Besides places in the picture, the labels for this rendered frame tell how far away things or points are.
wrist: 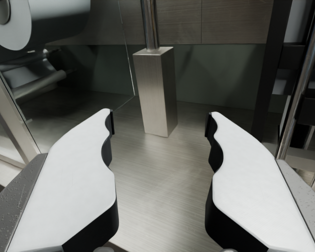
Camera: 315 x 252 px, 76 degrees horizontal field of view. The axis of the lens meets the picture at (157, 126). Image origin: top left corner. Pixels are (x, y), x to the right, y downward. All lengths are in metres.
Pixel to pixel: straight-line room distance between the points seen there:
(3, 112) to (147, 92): 0.37
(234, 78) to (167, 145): 0.36
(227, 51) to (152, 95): 0.32
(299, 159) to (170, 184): 0.28
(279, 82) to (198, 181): 0.30
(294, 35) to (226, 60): 0.48
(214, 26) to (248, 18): 0.10
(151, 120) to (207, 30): 0.36
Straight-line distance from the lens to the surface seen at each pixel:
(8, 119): 0.61
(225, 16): 0.77
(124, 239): 0.46
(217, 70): 0.81
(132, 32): 0.91
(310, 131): 0.50
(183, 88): 0.87
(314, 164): 0.40
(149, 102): 0.63
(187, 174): 0.55
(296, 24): 0.33
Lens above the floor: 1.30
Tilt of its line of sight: 32 degrees down
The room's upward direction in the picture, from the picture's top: 7 degrees counter-clockwise
